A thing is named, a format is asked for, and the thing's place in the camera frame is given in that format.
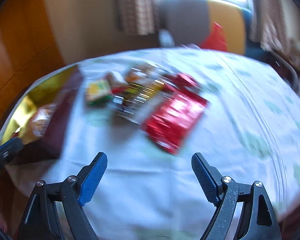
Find small red brown candy packet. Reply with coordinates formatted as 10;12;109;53
23;103;56;144

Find long red snack packet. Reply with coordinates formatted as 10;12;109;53
143;89;209;154

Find dark yellow snack packet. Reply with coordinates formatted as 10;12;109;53
113;80;165;125

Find shiny red foil snack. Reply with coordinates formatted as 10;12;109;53
165;72;201;93

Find clear bag orange bottom snack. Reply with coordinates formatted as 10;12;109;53
124;63;164;88

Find gold tin box maroon sides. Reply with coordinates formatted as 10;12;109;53
0;64;83;165

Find white tablecloth green clouds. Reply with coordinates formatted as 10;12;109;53
7;48;300;239

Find green yellow cracker packet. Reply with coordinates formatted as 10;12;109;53
85;79;113;105

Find orange cracker stick packet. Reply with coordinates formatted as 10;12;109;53
106;70;128;94

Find red plastic bag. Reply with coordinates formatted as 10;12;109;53
199;22;228;52

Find left pink curtain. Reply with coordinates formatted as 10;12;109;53
116;0;160;36

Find pink curtain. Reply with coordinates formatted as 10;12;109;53
250;0;300;54
116;0;160;36

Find right pink curtain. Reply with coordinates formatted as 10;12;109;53
250;0;300;54

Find grey yellow blue sofa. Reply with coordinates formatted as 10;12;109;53
159;0;267;62

